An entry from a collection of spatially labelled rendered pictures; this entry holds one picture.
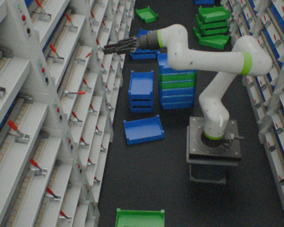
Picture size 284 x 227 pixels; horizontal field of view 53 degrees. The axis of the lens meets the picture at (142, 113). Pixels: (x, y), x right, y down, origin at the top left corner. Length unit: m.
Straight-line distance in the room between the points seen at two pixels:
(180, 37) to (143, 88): 1.20
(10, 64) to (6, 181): 0.35
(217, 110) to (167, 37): 0.56
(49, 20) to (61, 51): 0.21
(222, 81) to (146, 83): 0.99
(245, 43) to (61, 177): 1.14
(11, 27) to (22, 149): 0.37
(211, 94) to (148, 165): 0.74
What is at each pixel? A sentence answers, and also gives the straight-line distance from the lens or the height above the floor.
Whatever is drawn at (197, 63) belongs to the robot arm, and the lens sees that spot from 1.37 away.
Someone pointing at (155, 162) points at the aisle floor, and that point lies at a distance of 2.17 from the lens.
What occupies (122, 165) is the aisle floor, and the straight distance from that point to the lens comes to 2.17.
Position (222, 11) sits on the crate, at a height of 0.24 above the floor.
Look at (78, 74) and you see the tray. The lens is 1.53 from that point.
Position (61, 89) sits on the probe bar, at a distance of 1.40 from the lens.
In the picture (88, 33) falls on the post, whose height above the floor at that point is 0.98.
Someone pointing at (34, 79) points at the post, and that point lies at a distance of 1.04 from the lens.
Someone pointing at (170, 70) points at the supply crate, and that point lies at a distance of 2.27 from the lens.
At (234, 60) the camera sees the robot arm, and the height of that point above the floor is 0.97.
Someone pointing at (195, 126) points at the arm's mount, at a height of 0.35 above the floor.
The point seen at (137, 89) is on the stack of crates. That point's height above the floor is 0.16.
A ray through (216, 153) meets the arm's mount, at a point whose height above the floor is 0.34.
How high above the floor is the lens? 1.78
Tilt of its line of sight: 45 degrees down
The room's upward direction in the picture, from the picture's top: 5 degrees counter-clockwise
